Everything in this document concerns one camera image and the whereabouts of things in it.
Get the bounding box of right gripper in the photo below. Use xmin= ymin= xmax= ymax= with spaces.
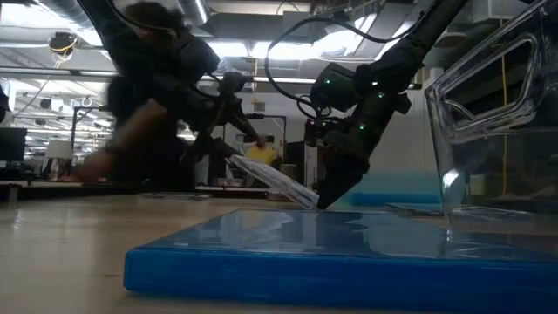
xmin=316 ymin=93 xmax=413 ymax=209

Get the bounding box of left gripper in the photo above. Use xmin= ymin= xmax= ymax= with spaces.
xmin=182 ymin=73 xmax=267 ymax=163

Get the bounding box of blue disc case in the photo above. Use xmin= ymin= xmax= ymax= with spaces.
xmin=123 ymin=208 xmax=558 ymax=314
xmin=350 ymin=191 xmax=442 ymax=200
xmin=350 ymin=198 xmax=442 ymax=208

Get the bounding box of clear CD jewel case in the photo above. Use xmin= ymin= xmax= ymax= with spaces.
xmin=225 ymin=154 xmax=322 ymax=211

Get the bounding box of black jewel case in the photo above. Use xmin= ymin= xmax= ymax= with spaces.
xmin=138 ymin=191 xmax=214 ymax=201

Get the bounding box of black cabinet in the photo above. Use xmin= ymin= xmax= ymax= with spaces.
xmin=283 ymin=139 xmax=309 ymax=187

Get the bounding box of green translucent bin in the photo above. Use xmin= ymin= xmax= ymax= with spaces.
xmin=346 ymin=170 xmax=466 ymax=208

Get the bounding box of grey ceiling box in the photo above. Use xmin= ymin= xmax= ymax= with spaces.
xmin=281 ymin=10 xmax=313 ymax=38

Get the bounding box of clear plastic bin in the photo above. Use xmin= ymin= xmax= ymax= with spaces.
xmin=423 ymin=0 xmax=558 ymax=274

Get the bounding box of ceiling light strip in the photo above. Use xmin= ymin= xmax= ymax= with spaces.
xmin=0 ymin=65 xmax=423 ymax=91

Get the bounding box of black monitor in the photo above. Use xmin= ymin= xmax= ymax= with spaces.
xmin=0 ymin=126 xmax=28 ymax=163

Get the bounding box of black rig frame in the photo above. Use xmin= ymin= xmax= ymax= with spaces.
xmin=243 ymin=113 xmax=288 ymax=188
xmin=71 ymin=105 xmax=110 ymax=178

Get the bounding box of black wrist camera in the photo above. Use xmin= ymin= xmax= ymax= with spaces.
xmin=303 ymin=116 xmax=335 ymax=148

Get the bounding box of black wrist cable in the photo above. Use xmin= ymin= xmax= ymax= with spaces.
xmin=263 ymin=15 xmax=419 ymax=121

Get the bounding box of narrow silver ceiling duct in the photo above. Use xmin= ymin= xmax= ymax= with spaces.
xmin=176 ymin=0 xmax=210 ymax=26

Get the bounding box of hanging cable reel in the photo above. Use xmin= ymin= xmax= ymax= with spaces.
xmin=47 ymin=31 xmax=79 ymax=58

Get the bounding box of wide silver ceiling duct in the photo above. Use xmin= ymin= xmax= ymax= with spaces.
xmin=37 ymin=0 xmax=105 ymax=47

